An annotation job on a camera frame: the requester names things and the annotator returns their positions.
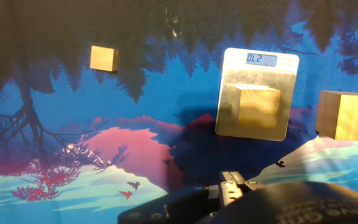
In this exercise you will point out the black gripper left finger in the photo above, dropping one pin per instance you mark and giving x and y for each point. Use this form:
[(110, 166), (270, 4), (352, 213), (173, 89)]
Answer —
[(179, 205)]

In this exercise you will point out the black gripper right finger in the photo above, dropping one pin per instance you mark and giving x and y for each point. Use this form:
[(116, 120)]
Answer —
[(253, 185)]

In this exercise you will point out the medium wooden cube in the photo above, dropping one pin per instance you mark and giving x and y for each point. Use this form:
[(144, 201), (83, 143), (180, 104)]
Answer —
[(256, 107)]

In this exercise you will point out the silver digital kitchen scale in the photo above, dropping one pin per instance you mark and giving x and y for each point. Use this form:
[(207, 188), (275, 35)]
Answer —
[(287, 93)]

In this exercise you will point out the forest landscape printed cloth mat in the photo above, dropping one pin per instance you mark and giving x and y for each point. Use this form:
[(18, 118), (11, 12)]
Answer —
[(166, 93)]

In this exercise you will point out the large wooden cube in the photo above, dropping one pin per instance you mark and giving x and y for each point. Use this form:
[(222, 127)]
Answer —
[(346, 116)]

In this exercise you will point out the small wooden cube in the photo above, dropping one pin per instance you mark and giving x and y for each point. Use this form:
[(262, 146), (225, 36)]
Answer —
[(102, 58)]

